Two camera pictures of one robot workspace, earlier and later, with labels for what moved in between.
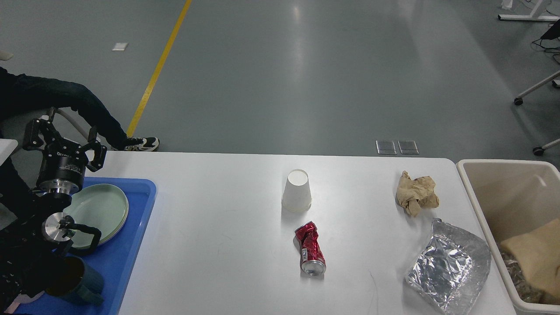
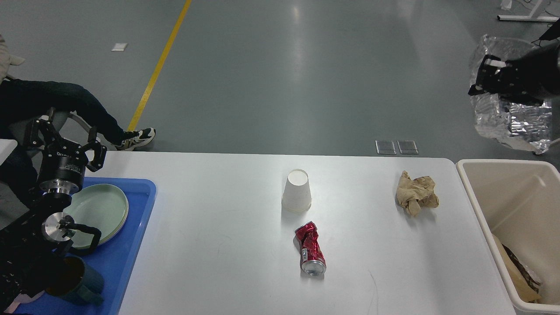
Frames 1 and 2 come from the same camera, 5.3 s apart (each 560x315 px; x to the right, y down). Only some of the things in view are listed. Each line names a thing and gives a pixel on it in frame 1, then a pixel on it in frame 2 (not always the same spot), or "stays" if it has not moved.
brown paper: [412, 194] stays
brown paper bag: [538, 253] -> [526, 285]
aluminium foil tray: [452, 268] -> [526, 127]
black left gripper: [62, 167] stays
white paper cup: [296, 196] stays
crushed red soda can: [313, 260] stays
